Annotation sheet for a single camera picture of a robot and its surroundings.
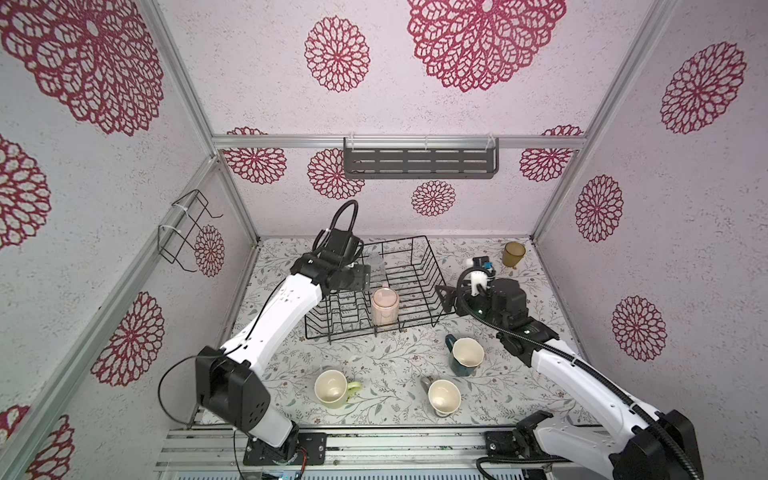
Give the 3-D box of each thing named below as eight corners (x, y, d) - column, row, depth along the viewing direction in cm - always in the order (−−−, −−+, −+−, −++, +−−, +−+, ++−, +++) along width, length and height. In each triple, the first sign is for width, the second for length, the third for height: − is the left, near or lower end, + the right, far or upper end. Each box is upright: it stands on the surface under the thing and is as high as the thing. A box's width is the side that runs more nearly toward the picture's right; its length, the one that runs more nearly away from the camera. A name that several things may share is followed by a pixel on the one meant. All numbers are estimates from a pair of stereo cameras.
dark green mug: (447, 380, 87) (455, 365, 78) (443, 349, 93) (450, 332, 84) (476, 380, 87) (486, 365, 78) (469, 349, 93) (479, 332, 84)
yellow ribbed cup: (500, 266, 114) (505, 254, 109) (500, 252, 119) (506, 240, 114) (519, 270, 113) (525, 258, 108) (518, 255, 118) (525, 243, 113)
